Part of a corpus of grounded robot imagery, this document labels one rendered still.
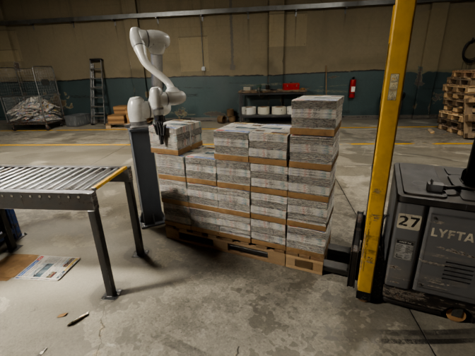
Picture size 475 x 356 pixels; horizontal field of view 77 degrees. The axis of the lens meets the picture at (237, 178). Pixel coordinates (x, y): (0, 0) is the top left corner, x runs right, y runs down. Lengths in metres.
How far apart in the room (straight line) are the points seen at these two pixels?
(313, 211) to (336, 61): 7.19
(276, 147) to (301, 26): 7.08
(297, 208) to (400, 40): 1.20
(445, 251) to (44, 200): 2.42
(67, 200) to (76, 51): 8.70
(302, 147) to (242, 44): 7.11
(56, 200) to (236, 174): 1.22
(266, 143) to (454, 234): 1.23
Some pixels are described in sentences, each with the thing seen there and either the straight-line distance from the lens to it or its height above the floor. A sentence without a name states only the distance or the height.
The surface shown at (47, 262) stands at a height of 0.01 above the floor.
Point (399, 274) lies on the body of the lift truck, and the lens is 2.19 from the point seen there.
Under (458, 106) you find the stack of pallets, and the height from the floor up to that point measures 0.57.
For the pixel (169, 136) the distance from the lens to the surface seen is 2.51.
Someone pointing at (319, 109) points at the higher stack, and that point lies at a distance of 1.99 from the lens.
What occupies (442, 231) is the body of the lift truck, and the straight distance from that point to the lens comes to 2.04.
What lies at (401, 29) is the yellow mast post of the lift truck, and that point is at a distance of 1.76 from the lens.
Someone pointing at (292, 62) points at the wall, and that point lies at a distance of 8.93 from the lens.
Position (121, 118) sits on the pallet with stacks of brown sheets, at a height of 0.29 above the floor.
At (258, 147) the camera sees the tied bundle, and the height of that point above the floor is 0.96.
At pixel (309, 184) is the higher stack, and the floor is 0.72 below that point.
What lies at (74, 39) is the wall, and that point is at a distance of 10.63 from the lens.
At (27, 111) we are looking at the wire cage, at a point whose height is 0.55.
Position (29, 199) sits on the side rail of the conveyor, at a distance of 2.31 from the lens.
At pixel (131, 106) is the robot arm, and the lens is 2.91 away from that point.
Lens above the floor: 1.50
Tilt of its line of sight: 20 degrees down
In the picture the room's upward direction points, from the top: 2 degrees counter-clockwise
